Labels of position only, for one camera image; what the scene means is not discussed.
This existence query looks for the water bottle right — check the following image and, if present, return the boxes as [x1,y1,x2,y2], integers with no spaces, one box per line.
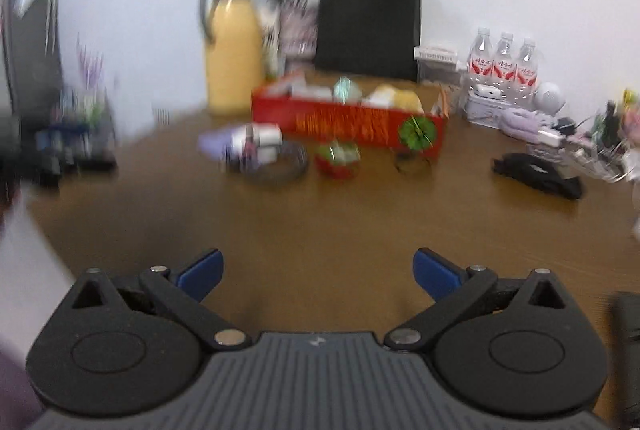
[513,38,538,108]

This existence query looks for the yellow white plush toy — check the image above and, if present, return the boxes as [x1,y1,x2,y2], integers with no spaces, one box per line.
[362,84,424,114]

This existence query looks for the water bottle middle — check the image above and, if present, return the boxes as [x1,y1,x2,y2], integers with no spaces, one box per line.
[492,33,515,97]

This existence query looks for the lavender tin box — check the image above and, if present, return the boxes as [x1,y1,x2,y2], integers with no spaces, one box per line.
[462,87,515,130]

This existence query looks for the white earbuds case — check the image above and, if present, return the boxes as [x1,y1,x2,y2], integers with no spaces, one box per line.
[474,84,502,100]

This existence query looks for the purple fluffy scrunchie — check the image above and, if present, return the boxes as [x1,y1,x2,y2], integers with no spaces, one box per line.
[498,109,553,143]

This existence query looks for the pink textured vase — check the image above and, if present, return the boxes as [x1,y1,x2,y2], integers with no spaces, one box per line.
[280,6,318,60]

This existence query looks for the clear plastic storage container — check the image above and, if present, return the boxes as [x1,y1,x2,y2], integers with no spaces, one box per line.
[416,60,461,86]

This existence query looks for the purple cloth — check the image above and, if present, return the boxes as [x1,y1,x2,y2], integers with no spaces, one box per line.
[198,124,248,161]

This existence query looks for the red orange cardboard box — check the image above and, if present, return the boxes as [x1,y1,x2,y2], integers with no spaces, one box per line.
[252,78,449,159]

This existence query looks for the white round lamp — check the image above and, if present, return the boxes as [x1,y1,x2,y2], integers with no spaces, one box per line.
[533,82,566,116]

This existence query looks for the black strap pouch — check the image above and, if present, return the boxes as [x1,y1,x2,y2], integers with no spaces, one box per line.
[491,153,584,201]

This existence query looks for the black paper shopping bag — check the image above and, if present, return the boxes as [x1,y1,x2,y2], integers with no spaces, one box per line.
[314,0,422,80]

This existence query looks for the clear crumpled plastic packet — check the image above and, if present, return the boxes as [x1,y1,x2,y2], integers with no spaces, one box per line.
[333,76,362,104]

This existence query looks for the water bottle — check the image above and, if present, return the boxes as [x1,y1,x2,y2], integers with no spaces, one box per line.
[492,33,515,97]
[513,38,538,108]
[466,27,494,89]

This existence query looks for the water bottle left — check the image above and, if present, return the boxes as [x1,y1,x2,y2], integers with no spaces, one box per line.
[466,27,494,89]

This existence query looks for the yellow thermos jug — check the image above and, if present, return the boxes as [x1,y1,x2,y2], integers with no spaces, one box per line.
[198,0,265,115]

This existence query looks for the white chargers and cables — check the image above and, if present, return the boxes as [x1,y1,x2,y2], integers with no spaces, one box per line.
[529,114,640,183]

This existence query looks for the red green fruit ornament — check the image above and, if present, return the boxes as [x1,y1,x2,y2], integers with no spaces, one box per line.
[314,140,361,179]

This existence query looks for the white green milk carton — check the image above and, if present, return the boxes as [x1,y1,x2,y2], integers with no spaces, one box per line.
[260,7,280,80]

